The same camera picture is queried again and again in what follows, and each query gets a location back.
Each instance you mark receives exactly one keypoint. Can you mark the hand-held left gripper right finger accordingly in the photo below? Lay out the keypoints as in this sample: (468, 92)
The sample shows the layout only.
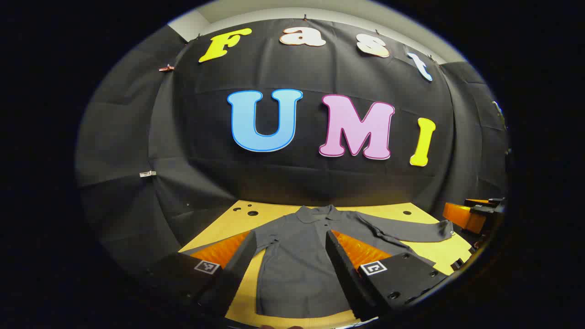
(343, 269)

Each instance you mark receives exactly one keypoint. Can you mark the white cloth clip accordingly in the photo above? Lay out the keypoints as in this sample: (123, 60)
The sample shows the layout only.
(147, 173)

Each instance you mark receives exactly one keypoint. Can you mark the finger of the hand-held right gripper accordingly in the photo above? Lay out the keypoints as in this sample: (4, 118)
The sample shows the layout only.
(461, 217)
(489, 206)

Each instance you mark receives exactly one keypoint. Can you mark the grey long-sleeved shirt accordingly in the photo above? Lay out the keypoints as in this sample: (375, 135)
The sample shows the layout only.
(292, 274)

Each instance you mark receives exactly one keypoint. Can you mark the black table edge bracket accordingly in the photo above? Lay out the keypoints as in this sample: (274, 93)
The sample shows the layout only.
(457, 264)

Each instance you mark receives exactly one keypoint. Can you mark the copper cloth clip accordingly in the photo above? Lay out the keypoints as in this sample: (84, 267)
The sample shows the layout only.
(167, 68)

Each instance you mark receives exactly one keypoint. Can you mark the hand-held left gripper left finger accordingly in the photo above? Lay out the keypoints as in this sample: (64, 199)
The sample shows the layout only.
(237, 262)

